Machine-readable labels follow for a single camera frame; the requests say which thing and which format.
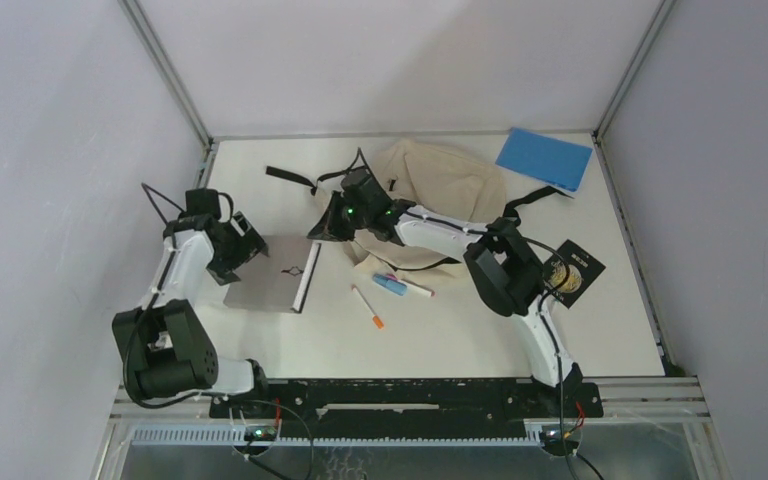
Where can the orange capped white marker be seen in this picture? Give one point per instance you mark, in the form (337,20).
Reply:
(378,322)

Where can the blue notebook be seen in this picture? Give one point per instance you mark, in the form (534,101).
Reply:
(554,162)

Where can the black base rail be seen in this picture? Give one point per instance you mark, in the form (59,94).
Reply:
(404,410)

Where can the grey hardcover book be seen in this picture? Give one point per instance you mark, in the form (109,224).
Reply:
(277,281)

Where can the blue glue stick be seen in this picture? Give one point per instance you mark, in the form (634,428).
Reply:
(390,284)

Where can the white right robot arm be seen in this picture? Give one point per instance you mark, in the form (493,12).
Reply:
(507,274)

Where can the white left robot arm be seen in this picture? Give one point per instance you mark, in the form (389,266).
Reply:
(166,353)

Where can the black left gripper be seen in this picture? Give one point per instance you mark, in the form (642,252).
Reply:
(250,244)

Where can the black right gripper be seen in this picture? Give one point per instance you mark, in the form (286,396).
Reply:
(328,225)

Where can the pink capped white marker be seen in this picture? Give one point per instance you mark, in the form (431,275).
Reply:
(417,289)

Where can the black card with gold emblem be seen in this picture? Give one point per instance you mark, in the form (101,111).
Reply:
(572,273)

